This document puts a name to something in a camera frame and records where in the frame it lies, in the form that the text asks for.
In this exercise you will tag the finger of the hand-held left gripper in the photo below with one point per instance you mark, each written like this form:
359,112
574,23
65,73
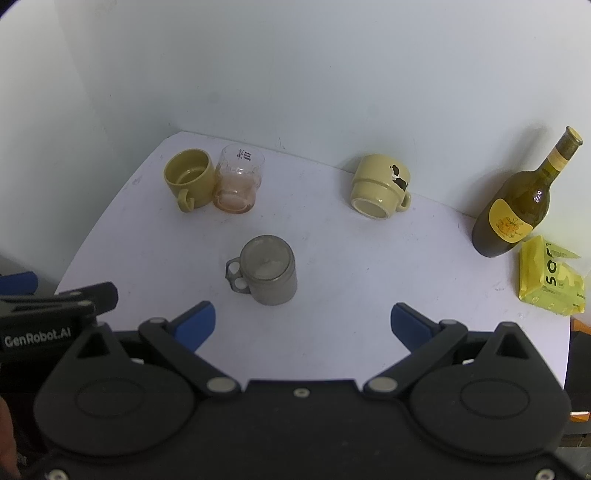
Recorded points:
18,281
94,295

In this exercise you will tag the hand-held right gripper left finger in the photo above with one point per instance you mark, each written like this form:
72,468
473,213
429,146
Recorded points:
197,325

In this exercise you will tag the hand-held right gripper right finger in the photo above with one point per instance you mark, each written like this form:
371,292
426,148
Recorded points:
408,325

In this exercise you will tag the grey metal cup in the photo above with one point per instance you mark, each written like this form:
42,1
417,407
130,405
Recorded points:
272,277

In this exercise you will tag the clear glass cup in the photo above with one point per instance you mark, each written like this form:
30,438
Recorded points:
236,184

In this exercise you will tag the yellow mug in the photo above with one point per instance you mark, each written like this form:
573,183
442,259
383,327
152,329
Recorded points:
194,182

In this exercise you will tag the cream mug with dark print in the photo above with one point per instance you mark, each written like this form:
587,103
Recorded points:
376,184

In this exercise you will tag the yellow tissue packet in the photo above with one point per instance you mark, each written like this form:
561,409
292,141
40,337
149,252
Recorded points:
547,277

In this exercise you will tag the olive green wine bottle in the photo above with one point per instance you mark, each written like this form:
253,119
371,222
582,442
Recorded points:
515,207

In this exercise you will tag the orange object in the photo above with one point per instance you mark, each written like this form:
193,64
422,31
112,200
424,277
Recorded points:
581,325
581,416

